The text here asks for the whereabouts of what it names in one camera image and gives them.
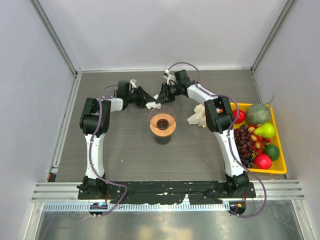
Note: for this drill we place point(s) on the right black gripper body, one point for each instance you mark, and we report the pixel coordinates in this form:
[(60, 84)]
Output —
[(173, 91)]

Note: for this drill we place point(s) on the yellow plastic tray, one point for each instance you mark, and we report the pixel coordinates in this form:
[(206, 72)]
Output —
[(279, 165)]

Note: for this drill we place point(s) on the white coffee filter stack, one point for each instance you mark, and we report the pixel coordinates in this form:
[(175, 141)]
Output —
[(199, 117)]

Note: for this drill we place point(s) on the green pear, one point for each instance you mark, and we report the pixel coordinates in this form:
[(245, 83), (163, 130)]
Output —
[(266, 130)]

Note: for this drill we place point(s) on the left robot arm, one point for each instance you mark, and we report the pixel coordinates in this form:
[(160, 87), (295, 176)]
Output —
[(94, 123)]

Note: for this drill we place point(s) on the dark red grape bunch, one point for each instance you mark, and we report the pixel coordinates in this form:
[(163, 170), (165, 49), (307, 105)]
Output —
[(243, 145)]

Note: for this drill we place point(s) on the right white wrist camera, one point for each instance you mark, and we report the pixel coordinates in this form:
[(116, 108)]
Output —
[(170, 79)]

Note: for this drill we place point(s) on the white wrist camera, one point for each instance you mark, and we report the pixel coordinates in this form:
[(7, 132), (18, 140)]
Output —
[(133, 83), (170, 79)]

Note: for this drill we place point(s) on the white slotted cable duct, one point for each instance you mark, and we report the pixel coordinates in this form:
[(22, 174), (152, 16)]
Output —
[(145, 207)]

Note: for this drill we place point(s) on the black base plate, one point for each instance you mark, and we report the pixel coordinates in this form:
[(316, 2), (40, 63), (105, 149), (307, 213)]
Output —
[(165, 192)]

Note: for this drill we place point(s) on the small red cherries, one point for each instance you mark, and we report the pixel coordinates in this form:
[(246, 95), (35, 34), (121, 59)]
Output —
[(258, 142)]

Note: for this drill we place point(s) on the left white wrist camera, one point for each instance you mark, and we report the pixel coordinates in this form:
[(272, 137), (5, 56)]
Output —
[(133, 83)]

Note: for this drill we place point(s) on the dark green fruit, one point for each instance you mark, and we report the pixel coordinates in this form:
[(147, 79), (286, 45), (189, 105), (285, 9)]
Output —
[(272, 151)]

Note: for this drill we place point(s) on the green netted melon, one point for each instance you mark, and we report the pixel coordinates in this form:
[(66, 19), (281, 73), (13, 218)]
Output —
[(258, 114)]

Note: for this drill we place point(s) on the white paper sheet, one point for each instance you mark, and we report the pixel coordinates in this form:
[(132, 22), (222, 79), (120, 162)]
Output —
[(152, 105)]

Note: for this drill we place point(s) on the aluminium frame rail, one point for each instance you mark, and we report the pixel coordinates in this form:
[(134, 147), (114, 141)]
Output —
[(288, 189)]

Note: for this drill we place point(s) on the red pepper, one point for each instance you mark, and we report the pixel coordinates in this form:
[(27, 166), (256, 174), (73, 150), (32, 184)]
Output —
[(262, 161)]

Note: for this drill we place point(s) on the red apple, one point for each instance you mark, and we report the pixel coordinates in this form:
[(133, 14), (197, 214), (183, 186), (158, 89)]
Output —
[(239, 115)]

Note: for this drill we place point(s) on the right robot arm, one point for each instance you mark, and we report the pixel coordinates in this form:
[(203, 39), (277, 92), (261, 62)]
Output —
[(219, 120)]

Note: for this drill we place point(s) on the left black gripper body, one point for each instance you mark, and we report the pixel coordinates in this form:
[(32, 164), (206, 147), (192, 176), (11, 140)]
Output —
[(136, 97)]

